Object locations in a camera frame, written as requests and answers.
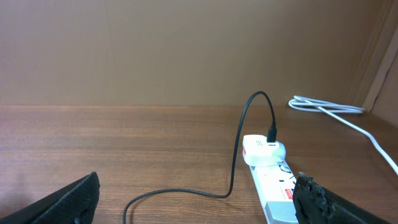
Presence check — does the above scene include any white power strip cord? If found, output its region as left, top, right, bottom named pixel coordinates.
left=288, top=95, right=398, bottom=177

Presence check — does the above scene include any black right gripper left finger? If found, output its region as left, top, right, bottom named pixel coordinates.
left=1, top=172, right=100, bottom=224

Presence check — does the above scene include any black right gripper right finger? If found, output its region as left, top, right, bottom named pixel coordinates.
left=293, top=176, right=389, bottom=224

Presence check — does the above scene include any white USB charger plug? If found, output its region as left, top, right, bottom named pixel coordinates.
left=243, top=134, right=286, bottom=167

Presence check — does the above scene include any black USB charging cable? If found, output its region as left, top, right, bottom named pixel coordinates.
left=122, top=90, right=278, bottom=224

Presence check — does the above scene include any white power strip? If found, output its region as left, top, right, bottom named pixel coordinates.
left=250, top=161, right=299, bottom=224

